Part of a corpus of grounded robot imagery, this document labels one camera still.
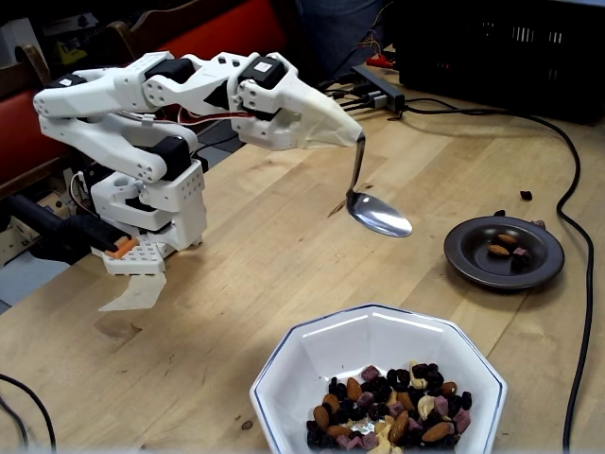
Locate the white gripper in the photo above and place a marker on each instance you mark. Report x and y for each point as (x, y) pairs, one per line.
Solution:
(292, 110)

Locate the bent metal spoon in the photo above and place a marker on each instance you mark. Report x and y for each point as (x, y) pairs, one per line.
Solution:
(378, 217)

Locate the brown almond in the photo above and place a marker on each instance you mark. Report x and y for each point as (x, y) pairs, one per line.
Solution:
(506, 239)
(498, 250)

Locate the purple dried fruit piece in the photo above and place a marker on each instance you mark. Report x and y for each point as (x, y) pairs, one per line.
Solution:
(520, 252)
(536, 223)

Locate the trail mix pile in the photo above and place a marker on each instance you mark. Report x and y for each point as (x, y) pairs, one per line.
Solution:
(378, 416)

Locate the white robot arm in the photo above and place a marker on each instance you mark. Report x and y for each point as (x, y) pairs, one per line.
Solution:
(94, 139)

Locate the dark brown plate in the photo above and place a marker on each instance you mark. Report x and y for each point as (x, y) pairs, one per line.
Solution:
(468, 265)

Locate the white octagonal bowl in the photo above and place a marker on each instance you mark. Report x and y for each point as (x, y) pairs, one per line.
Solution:
(340, 340)

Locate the grey usb hub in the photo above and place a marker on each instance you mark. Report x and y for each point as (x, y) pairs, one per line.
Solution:
(378, 87)

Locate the red alligator clip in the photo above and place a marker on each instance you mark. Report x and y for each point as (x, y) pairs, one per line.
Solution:
(380, 60)

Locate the blue denim cloth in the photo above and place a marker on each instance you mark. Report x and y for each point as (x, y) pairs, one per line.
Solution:
(340, 33)

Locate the black slotted plastic crate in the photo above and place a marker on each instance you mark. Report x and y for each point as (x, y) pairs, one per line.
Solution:
(472, 57)

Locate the yellow green tool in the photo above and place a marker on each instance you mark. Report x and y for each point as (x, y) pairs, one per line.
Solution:
(71, 52)

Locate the black clamp with orange pad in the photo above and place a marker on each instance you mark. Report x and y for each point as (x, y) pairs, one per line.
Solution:
(61, 227)

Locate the plain white box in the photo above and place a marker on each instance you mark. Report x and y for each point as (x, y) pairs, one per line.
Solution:
(16, 42)

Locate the white printed box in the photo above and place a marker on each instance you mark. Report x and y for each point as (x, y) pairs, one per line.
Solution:
(14, 241)

